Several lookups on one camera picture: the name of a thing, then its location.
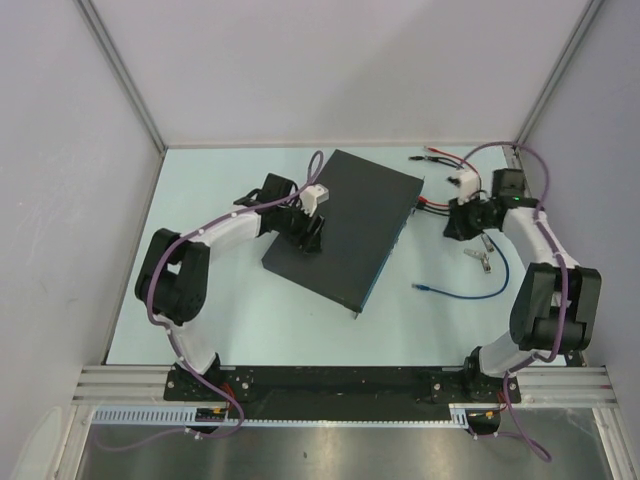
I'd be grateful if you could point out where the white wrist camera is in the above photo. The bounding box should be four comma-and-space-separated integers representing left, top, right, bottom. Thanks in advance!
447, 169, 482, 205
298, 184, 329, 216

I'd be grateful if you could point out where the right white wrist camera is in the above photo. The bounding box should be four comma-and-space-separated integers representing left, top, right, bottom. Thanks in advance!
447, 169, 482, 205

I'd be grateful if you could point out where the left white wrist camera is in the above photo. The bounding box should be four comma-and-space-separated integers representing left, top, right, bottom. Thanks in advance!
298, 184, 329, 216

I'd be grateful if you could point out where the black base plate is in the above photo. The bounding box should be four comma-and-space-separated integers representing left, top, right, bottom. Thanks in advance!
163, 364, 522, 422

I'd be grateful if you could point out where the aluminium frame rail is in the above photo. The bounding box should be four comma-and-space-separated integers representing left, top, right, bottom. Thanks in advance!
73, 366, 618, 408

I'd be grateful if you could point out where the grey slotted cable duct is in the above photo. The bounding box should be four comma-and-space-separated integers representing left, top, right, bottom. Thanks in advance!
92, 406, 468, 428

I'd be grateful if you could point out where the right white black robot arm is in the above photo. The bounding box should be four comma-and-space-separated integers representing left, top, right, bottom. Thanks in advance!
443, 169, 602, 401

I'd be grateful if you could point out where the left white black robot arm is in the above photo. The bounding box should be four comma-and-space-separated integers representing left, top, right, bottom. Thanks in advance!
134, 173, 329, 400

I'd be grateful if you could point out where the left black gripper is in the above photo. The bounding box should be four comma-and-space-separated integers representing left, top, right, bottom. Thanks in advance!
275, 197, 324, 254

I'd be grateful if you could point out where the silver transceiver module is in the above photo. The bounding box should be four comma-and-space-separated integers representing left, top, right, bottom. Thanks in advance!
478, 253, 491, 274
464, 248, 485, 260
481, 233, 494, 252

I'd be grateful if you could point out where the black network switch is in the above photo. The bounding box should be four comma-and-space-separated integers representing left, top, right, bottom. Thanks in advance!
262, 150, 424, 314

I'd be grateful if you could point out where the black power wire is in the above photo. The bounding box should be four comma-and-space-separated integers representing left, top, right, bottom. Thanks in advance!
408, 154, 469, 219

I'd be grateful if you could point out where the red power wire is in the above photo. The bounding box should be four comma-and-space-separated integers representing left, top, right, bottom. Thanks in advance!
419, 144, 482, 214

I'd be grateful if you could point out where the blue ethernet cable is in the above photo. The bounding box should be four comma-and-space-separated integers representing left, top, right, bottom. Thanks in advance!
411, 232, 510, 302

